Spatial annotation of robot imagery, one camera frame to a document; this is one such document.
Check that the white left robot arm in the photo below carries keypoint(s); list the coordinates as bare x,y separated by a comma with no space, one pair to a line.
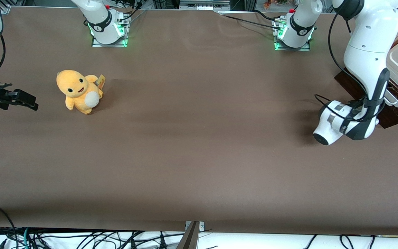
368,58

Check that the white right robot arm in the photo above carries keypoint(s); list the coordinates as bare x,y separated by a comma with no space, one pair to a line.
98,20

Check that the metal table clamp bracket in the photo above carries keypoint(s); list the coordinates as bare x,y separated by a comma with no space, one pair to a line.
190,238

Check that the large table cover sheet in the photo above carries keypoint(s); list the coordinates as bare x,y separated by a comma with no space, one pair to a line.
199,138

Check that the orange plush toy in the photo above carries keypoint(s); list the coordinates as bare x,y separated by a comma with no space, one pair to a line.
78,91

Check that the aluminium frame rail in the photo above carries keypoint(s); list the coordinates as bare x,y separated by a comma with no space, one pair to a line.
204,5

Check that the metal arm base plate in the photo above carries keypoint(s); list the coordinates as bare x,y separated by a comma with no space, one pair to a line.
123,41
278,46

